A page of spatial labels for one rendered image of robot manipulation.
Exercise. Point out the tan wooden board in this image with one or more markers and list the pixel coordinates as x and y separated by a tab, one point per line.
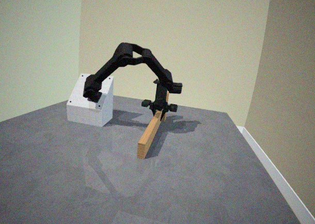
148	135

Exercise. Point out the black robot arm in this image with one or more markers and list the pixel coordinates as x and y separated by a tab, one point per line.
122	57

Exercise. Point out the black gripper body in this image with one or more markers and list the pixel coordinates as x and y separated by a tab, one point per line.
171	107

